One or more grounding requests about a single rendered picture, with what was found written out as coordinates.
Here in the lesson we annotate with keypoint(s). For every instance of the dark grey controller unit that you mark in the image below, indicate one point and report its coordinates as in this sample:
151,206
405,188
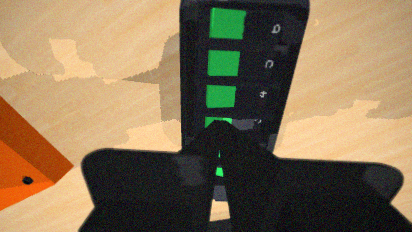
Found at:
237,60

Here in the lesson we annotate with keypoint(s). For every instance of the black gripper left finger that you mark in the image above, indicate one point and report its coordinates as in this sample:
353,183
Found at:
186,177

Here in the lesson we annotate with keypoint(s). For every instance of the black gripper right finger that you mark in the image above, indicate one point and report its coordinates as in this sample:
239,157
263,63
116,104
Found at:
257,181

